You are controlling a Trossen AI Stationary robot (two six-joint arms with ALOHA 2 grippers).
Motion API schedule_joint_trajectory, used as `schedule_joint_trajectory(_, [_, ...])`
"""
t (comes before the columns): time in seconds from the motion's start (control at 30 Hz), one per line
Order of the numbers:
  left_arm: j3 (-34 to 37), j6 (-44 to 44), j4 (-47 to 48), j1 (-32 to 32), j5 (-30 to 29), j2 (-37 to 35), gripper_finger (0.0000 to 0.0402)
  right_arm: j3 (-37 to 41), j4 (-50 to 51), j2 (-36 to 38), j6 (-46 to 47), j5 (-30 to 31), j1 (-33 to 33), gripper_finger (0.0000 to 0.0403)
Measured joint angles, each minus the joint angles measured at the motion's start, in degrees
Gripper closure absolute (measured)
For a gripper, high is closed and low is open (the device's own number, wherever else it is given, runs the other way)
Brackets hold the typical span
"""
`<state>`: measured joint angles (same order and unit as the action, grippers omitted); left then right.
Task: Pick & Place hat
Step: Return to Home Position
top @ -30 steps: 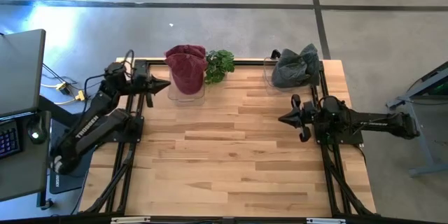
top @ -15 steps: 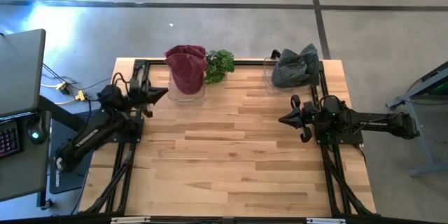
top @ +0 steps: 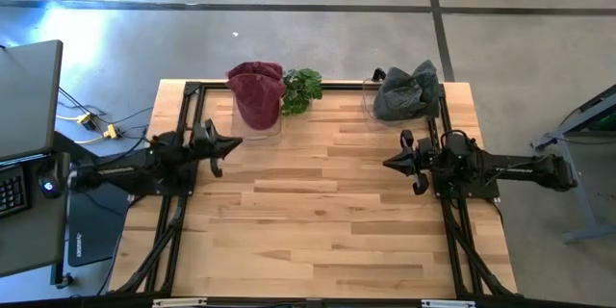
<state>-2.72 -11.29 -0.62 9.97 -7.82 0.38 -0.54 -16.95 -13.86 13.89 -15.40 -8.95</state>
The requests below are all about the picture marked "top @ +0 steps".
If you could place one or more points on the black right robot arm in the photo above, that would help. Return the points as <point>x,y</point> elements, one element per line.
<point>520,171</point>

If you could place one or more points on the black aluminium table frame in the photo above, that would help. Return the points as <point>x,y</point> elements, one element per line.
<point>337,86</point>

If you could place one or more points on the black laptop below table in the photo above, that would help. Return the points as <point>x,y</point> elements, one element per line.
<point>94,231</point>

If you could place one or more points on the grey side desk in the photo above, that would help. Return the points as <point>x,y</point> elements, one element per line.
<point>33,236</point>

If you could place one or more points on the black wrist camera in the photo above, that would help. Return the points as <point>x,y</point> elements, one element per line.
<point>426,146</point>
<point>204,130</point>

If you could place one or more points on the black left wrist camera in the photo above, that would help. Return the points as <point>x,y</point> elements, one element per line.
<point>204,130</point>

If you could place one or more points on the grey laptop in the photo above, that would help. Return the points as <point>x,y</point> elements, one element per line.
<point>29,101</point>

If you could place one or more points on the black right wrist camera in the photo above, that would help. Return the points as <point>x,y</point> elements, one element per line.
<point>426,146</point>

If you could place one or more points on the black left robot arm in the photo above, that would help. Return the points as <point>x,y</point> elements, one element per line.
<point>120,171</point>

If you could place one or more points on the black keyboard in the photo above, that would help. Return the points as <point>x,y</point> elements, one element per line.
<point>10,192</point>

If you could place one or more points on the green artificial plant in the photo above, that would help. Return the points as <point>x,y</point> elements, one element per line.
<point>302,90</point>

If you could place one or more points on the maroon baseball cap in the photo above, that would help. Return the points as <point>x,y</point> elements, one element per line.
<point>257,101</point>
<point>255,68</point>

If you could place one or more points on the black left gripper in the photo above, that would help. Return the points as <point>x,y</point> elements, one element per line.
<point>208,150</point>

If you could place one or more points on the black desk caster foot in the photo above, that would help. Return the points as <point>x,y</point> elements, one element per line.
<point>62,280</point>

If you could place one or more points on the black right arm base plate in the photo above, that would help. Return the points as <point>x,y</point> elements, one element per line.
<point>481,193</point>

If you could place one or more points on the black computer mouse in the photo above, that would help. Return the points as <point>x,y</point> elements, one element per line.
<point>49,183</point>

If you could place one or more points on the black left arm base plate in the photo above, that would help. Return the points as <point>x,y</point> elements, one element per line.
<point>185,190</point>

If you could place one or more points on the black desk support beam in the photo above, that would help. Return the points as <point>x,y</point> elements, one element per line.
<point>67,143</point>

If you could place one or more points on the clear acrylic hat stand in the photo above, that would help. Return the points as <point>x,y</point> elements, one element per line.
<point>368,101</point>
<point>262,136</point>

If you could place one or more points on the green baseball cap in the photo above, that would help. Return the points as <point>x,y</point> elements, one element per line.
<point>397,98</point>
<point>429,86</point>

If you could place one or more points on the white label strip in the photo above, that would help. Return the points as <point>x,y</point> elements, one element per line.
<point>447,304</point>
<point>179,302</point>

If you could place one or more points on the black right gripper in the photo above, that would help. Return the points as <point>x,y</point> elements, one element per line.
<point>423,163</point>

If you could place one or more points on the grey metal table frame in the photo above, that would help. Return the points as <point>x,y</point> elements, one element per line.
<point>572,178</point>

